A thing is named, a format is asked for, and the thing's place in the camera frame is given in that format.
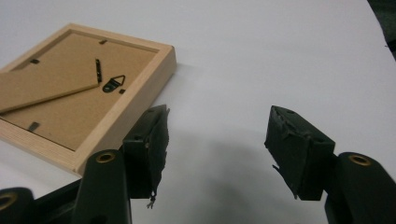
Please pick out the white table cover sheet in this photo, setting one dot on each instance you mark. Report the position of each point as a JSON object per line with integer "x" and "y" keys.
{"x": 249, "y": 62}

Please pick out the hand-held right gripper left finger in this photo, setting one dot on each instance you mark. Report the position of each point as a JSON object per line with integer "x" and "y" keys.
{"x": 144, "y": 155}

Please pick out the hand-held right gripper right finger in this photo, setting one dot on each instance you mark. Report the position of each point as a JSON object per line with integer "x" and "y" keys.
{"x": 299, "y": 155}

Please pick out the wooden photo frame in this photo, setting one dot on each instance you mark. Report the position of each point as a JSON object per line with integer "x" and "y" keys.
{"x": 146, "y": 93}

